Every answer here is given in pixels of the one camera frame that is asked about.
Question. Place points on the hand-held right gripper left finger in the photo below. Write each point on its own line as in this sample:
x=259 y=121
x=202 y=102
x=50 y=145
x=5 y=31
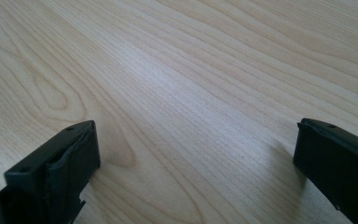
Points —
x=59 y=174

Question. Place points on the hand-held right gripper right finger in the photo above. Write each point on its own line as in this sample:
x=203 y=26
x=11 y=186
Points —
x=338 y=168

